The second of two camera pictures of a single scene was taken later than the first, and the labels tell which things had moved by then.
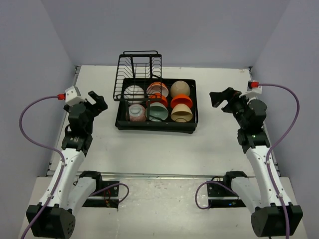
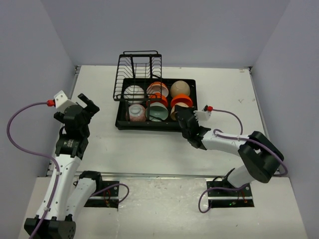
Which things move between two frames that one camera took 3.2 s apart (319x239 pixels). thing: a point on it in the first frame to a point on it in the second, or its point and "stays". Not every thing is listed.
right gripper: [231, 95] to [178, 108]
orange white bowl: [157, 87] stays
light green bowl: [158, 112] stays
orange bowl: [156, 97] stays
